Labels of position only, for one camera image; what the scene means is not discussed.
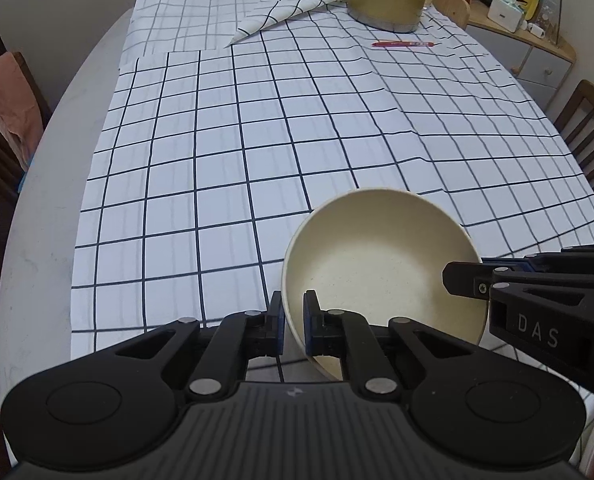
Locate white tissue box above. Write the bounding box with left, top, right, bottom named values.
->
left=487, top=0, right=524, bottom=32

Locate wooden chair with pink cloth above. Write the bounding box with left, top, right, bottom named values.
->
left=0, top=52, right=52, bottom=204

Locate cream plastic bowl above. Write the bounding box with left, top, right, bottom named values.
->
left=281, top=187, right=489, bottom=382

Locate pink cloth on chair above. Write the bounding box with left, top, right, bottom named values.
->
left=0, top=52, right=44, bottom=171

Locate white grey drawer cabinet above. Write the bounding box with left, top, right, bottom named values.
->
left=436, top=0, right=577, bottom=111

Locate red pen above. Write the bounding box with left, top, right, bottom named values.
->
left=372, top=40, right=436, bottom=49

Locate white grid tablecloth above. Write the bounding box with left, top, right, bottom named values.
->
left=70, top=0, right=594, bottom=358

